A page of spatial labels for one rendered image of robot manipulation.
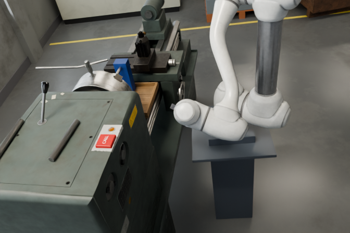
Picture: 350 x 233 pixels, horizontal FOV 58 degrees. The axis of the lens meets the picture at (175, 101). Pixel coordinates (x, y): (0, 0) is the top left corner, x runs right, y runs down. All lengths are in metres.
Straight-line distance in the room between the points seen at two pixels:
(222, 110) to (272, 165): 1.52
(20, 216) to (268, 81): 1.13
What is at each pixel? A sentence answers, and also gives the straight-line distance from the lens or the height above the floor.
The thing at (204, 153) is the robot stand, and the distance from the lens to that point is 1.74.
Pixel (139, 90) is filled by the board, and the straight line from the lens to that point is 2.02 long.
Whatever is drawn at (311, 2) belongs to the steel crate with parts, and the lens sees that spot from 4.73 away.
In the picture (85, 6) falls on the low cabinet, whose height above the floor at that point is 0.27.
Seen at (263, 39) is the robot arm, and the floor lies 1.38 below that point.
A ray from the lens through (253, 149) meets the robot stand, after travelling 1.75.
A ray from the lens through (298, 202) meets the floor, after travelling 2.49.
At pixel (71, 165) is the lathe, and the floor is 1.26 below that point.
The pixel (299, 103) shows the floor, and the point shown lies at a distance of 3.24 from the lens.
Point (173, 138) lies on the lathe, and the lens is 2.13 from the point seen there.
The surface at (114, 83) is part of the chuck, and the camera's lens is 1.56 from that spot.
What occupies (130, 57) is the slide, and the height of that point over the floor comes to 0.97.
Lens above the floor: 2.05
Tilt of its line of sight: 38 degrees down
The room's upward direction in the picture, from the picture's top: 10 degrees counter-clockwise
